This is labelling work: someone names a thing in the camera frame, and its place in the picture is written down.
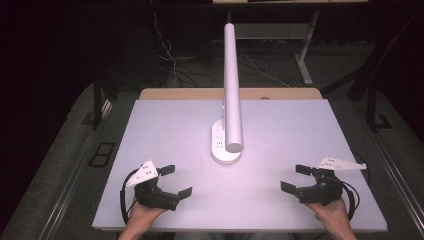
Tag black metal stand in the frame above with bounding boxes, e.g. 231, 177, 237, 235
319, 9, 424, 132
81, 71, 105, 131

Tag white desk lamp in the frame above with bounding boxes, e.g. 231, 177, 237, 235
210, 22, 245, 166

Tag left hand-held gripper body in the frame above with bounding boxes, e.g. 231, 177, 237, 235
125, 159, 181, 212

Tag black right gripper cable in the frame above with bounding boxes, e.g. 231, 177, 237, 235
339, 181, 362, 222

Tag person's left hand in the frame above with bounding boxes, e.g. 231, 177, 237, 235
127, 199, 168, 232

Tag black rectangular floor frame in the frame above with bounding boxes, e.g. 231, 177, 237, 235
87, 141, 116, 168

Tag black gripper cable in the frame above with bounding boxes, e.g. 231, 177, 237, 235
339, 181, 362, 222
119, 169, 138, 225

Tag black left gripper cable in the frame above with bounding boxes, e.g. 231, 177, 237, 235
119, 169, 138, 225

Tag white metal desk frame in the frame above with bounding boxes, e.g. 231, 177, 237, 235
227, 9, 321, 87

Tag thin white floor cable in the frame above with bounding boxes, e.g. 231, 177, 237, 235
239, 53, 292, 89

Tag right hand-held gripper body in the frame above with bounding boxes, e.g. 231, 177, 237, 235
294, 156, 368, 206

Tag person's right hand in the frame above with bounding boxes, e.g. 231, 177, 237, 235
305, 197, 352, 232

